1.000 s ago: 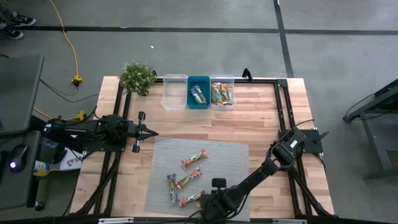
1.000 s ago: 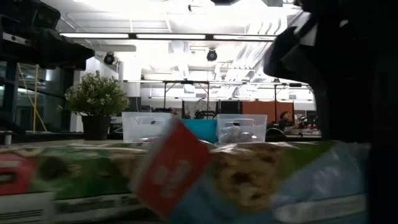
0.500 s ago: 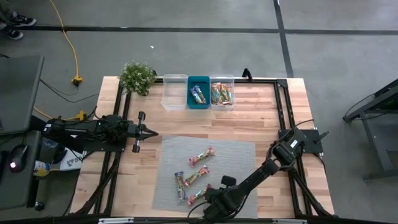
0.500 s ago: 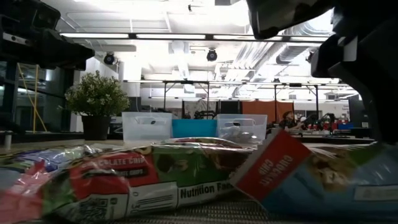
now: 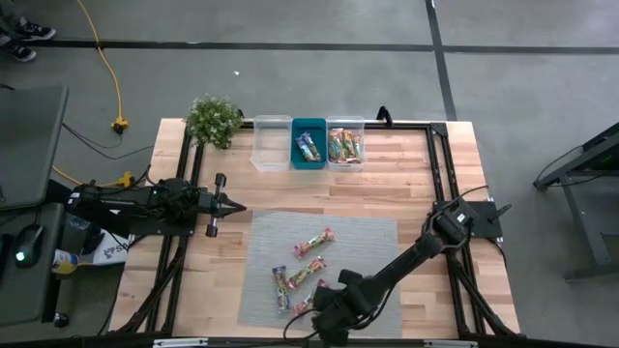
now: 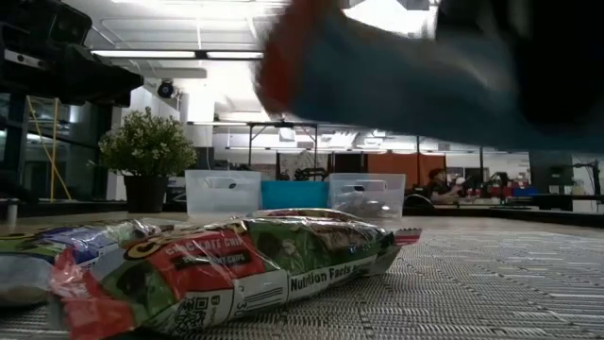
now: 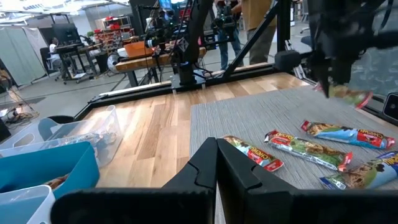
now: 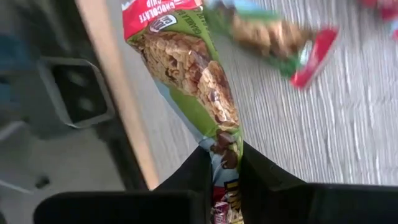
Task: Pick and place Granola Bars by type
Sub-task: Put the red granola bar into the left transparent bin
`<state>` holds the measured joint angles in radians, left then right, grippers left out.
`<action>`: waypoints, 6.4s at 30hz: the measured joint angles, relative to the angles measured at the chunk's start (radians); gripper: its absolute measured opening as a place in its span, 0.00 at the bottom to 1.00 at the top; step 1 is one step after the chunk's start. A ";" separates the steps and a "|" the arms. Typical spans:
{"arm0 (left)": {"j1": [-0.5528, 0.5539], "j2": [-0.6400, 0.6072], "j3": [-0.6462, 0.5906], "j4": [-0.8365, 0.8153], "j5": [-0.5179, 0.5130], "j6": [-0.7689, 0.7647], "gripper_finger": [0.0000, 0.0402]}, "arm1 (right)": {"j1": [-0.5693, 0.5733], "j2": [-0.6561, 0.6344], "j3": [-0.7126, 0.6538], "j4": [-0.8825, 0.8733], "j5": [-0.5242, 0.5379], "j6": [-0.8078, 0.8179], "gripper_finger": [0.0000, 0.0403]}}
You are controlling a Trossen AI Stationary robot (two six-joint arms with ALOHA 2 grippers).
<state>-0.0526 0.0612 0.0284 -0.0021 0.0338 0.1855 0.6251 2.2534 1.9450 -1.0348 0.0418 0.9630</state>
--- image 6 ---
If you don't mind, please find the black chair back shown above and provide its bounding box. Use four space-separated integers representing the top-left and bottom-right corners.
404 192 438 210

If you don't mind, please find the orange partition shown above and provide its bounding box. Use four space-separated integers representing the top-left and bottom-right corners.
367 151 447 188

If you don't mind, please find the red ended granola bar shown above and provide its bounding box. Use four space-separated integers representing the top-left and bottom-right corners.
254 0 604 153

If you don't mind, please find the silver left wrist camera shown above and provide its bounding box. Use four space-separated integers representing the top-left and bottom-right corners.
0 46 38 71

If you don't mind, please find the clear plastic bin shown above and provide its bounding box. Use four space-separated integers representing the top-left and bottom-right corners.
184 169 262 219
327 173 407 219

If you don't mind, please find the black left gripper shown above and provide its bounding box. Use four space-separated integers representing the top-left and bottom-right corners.
35 42 144 108

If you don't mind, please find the black panel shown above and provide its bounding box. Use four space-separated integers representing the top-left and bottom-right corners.
329 151 369 175

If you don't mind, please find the long ceiling light strip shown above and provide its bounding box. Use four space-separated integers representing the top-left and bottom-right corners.
89 48 265 60

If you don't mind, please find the grey mesh table mat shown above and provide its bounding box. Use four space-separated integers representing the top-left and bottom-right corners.
0 229 604 340

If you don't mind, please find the teal plastic bin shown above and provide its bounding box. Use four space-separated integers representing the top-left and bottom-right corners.
260 180 330 212

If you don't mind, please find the blue oatmeal raisin granola bar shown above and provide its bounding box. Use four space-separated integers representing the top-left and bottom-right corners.
0 220 164 308

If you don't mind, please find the black rig frame post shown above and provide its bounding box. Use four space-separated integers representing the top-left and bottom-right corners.
0 92 29 199

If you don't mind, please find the yellow cable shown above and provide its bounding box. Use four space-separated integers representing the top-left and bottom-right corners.
25 95 73 201
48 97 59 202

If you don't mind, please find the black table border rail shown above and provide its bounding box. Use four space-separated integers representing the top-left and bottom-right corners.
0 197 604 229

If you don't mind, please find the green yellow granola bar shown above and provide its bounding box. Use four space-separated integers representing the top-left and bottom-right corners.
333 200 377 219

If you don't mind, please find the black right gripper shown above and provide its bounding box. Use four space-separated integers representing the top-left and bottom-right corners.
433 0 604 138

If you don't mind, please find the person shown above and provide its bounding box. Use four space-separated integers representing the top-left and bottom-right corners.
426 167 468 204

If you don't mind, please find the patterned curtain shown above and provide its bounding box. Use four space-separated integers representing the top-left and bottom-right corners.
277 150 329 181

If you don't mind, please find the green potted plant black pot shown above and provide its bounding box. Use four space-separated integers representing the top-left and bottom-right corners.
87 106 198 213

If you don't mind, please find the black monitor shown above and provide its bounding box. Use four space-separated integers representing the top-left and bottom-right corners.
528 150 575 195

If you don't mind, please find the black workstation frame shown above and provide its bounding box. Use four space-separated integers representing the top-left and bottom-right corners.
247 121 320 183
414 134 485 185

